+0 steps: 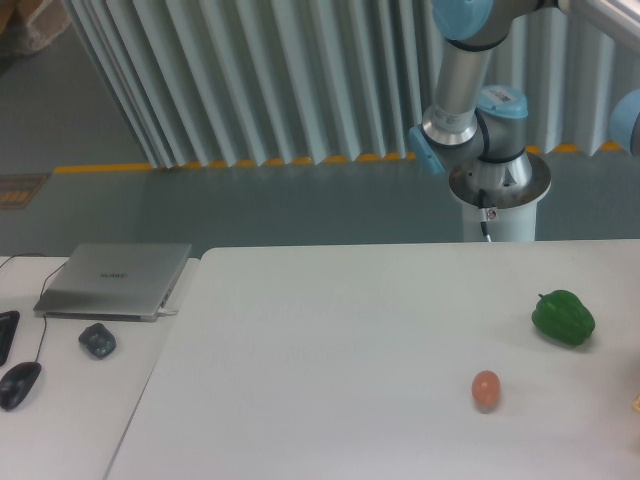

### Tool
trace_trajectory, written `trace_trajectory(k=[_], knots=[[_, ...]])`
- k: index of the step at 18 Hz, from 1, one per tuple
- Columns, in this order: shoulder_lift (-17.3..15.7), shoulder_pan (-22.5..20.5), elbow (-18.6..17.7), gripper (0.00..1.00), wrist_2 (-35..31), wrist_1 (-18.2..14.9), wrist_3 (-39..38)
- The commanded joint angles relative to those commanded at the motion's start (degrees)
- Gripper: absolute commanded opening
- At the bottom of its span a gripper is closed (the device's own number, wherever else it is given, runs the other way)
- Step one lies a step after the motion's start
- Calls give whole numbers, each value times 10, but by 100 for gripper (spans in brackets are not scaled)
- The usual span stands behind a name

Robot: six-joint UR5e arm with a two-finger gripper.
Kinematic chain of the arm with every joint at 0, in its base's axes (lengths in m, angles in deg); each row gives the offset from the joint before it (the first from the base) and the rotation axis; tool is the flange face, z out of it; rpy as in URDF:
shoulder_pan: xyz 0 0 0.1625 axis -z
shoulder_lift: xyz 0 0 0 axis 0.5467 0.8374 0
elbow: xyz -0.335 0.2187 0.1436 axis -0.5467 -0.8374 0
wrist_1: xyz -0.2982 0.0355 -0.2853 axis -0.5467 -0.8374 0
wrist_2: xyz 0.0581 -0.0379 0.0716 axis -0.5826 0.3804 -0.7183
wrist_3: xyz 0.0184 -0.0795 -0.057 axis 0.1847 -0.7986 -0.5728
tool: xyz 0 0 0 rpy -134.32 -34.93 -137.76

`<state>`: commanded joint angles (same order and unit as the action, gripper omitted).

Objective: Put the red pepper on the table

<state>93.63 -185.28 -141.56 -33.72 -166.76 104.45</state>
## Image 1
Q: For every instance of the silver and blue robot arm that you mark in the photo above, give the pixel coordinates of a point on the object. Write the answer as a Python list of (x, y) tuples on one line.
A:
[(476, 133)]

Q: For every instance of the dark grey earbuds case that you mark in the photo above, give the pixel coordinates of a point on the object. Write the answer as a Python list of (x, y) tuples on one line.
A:
[(98, 341)]

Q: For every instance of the cardboard boxes in plastic wrap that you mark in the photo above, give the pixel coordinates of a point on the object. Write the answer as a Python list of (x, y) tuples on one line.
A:
[(28, 27)]

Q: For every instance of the black computer mouse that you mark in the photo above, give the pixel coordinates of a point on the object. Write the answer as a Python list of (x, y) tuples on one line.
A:
[(17, 383)]

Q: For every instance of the silver closed laptop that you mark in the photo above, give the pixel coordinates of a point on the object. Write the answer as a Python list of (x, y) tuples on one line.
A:
[(114, 281)]

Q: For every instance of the white folding partition screen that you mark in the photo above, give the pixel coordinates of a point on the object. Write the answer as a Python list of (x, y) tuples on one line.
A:
[(233, 81)]

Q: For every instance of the brown egg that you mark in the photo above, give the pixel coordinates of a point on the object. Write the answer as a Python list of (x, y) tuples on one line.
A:
[(486, 388)]

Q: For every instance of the green bell pepper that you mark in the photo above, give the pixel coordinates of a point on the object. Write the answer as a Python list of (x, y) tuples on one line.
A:
[(561, 316)]

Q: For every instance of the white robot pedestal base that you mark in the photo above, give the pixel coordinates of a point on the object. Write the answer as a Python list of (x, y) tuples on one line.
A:
[(516, 224)]

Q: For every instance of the black keyboard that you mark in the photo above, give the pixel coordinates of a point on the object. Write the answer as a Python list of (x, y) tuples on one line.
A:
[(8, 325)]

